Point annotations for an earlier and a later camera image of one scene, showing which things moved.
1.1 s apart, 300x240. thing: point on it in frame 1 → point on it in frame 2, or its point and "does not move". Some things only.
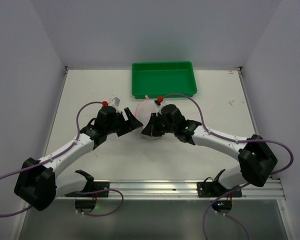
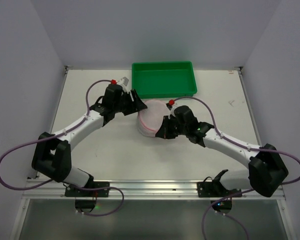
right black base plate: (210, 189) does not move
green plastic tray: (157, 79) does not move
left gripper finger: (134, 124) → (138, 105)
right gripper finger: (153, 128) → (168, 129)
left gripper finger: (128, 113) → (133, 95)
